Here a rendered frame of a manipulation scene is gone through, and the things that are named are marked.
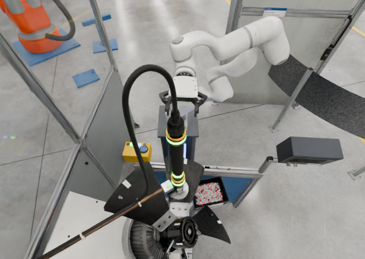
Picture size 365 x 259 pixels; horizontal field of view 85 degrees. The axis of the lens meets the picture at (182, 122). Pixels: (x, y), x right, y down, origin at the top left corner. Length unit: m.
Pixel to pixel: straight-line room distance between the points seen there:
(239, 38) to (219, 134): 1.91
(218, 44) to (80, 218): 0.86
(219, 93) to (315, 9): 1.48
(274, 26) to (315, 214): 2.05
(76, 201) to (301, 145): 1.10
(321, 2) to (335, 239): 2.18
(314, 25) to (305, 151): 1.58
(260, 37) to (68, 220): 1.01
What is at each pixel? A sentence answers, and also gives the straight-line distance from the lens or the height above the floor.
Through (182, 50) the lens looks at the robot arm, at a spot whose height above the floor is 1.75.
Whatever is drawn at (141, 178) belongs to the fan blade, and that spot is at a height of 1.42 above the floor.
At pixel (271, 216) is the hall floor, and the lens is 2.38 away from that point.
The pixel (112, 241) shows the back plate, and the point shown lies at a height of 1.17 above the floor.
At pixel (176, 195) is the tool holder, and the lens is 0.74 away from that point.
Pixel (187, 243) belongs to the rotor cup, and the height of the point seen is 1.24.
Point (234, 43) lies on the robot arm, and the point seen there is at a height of 1.74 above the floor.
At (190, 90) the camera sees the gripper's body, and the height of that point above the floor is 1.68.
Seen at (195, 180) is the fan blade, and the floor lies 1.17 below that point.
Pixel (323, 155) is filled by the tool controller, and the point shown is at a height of 1.23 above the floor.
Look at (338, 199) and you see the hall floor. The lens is 2.78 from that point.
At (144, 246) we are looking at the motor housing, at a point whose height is 1.17.
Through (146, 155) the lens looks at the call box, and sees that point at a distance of 1.25.
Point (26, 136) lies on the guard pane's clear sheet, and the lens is 1.17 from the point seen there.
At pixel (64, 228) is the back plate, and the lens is 0.94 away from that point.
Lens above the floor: 2.16
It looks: 53 degrees down
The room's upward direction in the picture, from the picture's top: straight up
